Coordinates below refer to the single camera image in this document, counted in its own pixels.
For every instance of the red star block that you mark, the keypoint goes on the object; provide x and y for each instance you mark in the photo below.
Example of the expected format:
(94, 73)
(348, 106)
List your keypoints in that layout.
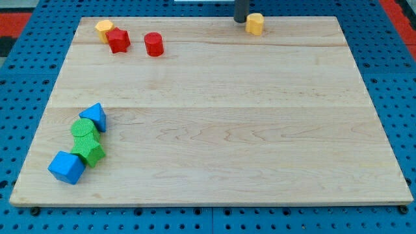
(118, 40)

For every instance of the green star block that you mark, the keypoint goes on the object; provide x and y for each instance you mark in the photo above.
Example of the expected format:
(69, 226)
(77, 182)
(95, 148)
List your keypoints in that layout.
(88, 149)

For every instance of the light wooden board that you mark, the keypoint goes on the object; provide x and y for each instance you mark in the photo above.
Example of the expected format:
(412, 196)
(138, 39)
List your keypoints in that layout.
(222, 118)

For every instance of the red cylinder block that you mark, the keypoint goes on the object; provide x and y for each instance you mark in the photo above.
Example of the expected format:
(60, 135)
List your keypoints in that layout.
(154, 44)

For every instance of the yellow heart block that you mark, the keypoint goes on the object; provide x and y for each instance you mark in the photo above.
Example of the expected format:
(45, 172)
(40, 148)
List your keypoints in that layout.
(254, 24)

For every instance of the blue triangle block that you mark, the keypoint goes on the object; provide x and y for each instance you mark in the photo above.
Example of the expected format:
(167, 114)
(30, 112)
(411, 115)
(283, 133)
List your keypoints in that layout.
(97, 115)

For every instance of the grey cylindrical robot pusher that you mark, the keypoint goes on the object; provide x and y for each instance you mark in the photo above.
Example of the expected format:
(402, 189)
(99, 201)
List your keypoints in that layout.
(241, 10)

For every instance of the green cylinder block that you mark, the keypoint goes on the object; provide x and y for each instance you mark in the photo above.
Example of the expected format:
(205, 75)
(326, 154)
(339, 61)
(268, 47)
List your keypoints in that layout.
(83, 127)

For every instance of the yellow hexagon block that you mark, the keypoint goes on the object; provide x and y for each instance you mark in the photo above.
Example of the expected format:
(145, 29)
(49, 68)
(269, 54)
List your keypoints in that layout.
(102, 27)

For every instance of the blue cube block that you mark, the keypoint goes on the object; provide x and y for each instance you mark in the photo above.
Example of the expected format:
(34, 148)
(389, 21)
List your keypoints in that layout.
(66, 167)

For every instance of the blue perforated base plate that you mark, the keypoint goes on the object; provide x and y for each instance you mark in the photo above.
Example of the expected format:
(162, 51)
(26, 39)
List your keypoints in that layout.
(31, 68)

